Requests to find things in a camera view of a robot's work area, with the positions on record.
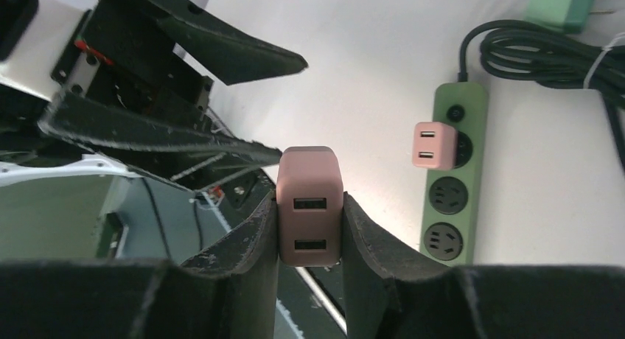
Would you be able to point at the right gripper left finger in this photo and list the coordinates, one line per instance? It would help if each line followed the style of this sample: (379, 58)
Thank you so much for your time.
(227, 290)

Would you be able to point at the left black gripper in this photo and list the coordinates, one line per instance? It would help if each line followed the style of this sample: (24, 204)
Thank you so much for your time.
(139, 94)

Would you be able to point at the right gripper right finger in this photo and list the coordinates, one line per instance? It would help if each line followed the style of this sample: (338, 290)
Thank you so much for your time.
(393, 291)

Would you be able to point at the pink charger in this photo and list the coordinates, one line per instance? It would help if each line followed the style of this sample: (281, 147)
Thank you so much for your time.
(434, 146)
(309, 197)

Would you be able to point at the green charger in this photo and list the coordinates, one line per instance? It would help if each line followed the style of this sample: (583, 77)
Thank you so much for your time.
(564, 16)

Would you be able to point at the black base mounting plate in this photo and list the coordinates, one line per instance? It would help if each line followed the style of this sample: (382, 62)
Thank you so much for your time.
(299, 312)

